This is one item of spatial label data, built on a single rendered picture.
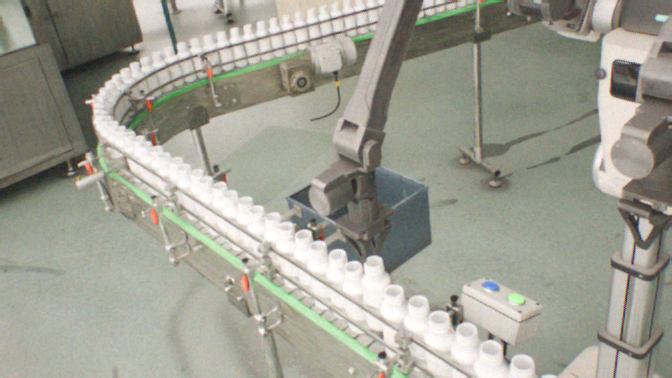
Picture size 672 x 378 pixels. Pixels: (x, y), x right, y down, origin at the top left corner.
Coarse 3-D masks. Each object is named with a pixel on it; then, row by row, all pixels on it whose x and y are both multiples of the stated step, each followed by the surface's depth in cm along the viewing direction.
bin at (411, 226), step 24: (384, 168) 213; (384, 192) 219; (408, 192) 209; (288, 216) 200; (312, 216) 199; (336, 216) 223; (408, 216) 199; (336, 240) 194; (384, 240) 195; (408, 240) 203; (384, 264) 199
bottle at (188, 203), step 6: (180, 168) 186; (186, 168) 186; (180, 174) 185; (186, 174) 184; (180, 180) 186; (186, 180) 185; (180, 186) 185; (186, 186) 185; (186, 192) 186; (186, 198) 187; (186, 204) 188; (192, 204) 188; (192, 210) 189; (192, 216) 190
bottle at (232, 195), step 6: (228, 192) 171; (234, 192) 170; (228, 198) 168; (234, 198) 168; (228, 204) 169; (234, 204) 169; (222, 210) 172; (228, 210) 169; (234, 210) 169; (228, 216) 169; (234, 216) 169; (228, 228) 172; (234, 228) 171; (234, 234) 172; (240, 234) 172; (240, 240) 173; (234, 246) 175
